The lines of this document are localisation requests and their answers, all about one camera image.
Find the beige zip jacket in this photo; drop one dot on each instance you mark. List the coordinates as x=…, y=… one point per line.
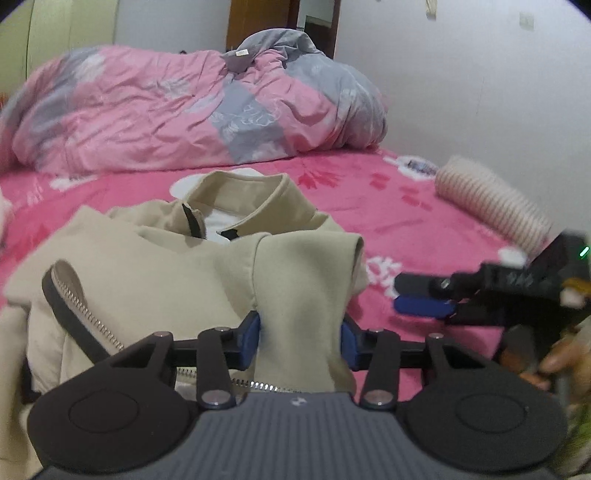
x=184, y=277

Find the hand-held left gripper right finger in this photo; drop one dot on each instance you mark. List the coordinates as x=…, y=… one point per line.
x=348, y=344

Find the white wall switch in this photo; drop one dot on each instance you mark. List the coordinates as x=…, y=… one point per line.
x=526, y=21

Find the pink grey floral duvet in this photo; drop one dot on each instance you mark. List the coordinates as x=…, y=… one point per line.
x=152, y=110

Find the person's right hand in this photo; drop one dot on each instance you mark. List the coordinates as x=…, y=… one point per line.
x=570, y=362

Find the pink checked folded cloth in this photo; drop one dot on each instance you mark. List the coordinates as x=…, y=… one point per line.
x=494, y=205

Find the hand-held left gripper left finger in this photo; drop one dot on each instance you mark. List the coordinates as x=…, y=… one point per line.
x=251, y=339

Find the pale green wardrobe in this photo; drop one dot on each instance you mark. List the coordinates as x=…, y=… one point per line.
x=46, y=32

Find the brown wooden door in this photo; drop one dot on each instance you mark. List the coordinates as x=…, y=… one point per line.
x=258, y=18

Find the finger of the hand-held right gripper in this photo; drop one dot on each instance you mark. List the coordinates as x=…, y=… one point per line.
x=422, y=284
x=422, y=307

